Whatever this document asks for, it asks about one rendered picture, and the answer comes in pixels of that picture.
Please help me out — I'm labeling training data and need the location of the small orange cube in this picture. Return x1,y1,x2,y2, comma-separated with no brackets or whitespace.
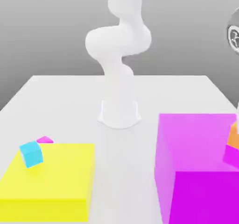
226,121,239,150

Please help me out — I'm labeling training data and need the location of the small magenta cube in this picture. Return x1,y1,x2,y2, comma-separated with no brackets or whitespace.
36,136,54,145
222,144,239,170

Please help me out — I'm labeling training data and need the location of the small cyan cube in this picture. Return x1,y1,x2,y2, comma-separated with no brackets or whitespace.
19,140,44,169

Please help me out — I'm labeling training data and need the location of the large magenta box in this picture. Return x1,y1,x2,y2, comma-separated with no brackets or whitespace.
154,113,239,224

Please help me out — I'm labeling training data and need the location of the large yellow box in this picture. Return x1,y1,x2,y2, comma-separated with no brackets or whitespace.
0,143,96,223

